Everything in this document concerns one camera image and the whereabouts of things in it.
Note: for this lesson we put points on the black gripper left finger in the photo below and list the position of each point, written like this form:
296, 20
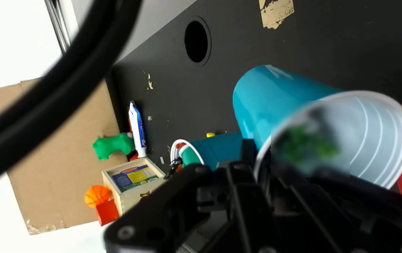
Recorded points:
173, 206

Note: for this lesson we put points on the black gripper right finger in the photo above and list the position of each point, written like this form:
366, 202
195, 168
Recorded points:
342, 216

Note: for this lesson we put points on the candies pile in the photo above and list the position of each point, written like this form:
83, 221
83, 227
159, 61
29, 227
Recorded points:
304, 143

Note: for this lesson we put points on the teal plastic cup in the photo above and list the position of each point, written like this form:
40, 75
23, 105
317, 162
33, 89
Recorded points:
220, 148
276, 99

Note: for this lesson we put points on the wooden shape sorter box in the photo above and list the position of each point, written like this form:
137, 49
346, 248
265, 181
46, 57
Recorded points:
133, 185

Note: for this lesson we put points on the colourful small toys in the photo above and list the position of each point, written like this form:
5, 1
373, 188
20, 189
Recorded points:
179, 151

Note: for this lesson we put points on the red toy block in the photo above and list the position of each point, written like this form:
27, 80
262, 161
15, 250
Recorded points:
107, 214

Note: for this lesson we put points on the yellow toy banana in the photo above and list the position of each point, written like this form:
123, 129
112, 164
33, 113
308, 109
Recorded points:
210, 136

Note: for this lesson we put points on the white and blue tube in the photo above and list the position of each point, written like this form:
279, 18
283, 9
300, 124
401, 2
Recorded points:
138, 132

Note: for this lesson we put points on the green toy animal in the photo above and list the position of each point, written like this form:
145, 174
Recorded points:
112, 146

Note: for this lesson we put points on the cardboard box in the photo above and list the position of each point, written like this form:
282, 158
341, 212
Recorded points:
47, 155

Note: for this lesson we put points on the tan tape patch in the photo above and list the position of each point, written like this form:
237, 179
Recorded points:
276, 12

